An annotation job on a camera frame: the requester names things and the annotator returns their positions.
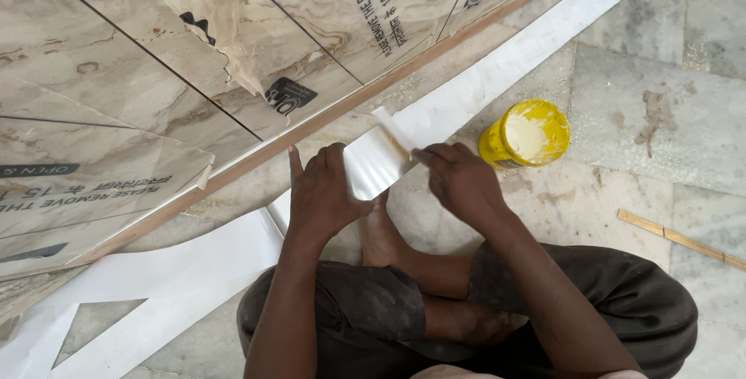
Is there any yellow glue can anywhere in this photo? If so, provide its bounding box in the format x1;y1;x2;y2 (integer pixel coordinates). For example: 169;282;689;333
478;98;572;171

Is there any small white glue spreader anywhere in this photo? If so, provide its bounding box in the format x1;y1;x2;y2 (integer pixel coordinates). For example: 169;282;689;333
372;106;416;162

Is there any person's left leg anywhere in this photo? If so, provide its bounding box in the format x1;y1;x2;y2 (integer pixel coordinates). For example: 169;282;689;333
236;261;516;379

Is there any long white laminate strip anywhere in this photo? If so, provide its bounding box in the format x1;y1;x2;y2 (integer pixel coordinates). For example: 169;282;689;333
267;0;620;238

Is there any white laminate offcut strip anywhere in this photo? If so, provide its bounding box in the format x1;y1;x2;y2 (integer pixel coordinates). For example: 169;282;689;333
49;271;266;379

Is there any wide white laminate sheet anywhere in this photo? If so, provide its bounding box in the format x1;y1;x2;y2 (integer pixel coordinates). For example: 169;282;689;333
0;208;286;379

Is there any person's left hand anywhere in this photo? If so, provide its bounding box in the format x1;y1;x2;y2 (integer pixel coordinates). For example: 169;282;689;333
288;142;375;243

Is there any person's right hand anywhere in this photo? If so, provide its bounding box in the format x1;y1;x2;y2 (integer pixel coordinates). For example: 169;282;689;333
411;142;509;229

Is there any marble-look laminated board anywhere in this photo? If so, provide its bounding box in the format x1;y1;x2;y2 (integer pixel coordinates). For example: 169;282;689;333
0;0;598;283

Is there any person's right leg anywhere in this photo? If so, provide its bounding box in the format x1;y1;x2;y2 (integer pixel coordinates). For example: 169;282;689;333
358;189;699;379

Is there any person's leg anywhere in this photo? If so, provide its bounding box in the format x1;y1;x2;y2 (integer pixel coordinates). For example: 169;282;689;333
358;189;699;379
236;261;516;379

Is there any thin wooden stick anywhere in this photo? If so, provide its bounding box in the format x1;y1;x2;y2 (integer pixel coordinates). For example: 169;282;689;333
617;209;746;272

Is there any person's light shirt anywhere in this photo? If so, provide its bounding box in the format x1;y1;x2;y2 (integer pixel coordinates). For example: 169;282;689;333
408;364;649;379

